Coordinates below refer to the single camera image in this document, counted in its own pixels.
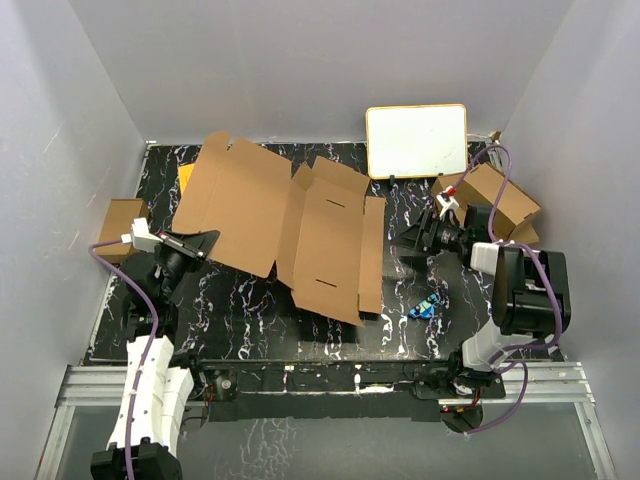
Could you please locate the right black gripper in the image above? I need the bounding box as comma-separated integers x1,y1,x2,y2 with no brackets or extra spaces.
390,209,469,255

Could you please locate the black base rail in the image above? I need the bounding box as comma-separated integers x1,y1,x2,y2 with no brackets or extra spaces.
187,360,506,424

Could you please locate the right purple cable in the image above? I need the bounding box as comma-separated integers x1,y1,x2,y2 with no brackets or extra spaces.
449,145,564,435

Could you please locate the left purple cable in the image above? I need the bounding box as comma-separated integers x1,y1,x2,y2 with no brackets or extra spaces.
88,239,164,480

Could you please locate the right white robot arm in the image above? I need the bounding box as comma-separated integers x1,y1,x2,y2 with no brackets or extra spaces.
391,204,571,397

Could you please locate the blue toy car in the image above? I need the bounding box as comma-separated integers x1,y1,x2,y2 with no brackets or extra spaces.
409,294,440,320

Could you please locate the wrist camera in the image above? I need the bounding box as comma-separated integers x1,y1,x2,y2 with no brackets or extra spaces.
436,186,459,216
121,217,162,253

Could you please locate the yellow pad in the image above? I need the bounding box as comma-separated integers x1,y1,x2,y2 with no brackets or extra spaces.
178,163,195,195

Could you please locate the white board yellow frame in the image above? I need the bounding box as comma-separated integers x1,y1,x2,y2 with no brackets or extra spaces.
365,104,468,180

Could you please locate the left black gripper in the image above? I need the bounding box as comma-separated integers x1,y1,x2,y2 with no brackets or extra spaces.
156,230,220,301

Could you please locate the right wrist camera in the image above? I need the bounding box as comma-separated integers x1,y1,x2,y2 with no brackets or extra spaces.
436,186,459,216

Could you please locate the purple cable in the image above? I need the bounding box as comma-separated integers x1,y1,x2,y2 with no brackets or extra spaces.
88,239,164,480
449,145,564,435

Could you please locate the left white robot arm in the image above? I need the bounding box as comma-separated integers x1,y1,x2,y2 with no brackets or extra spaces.
90,218,220,479

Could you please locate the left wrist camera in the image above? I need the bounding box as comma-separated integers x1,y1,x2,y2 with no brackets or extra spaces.
121,217,162,253

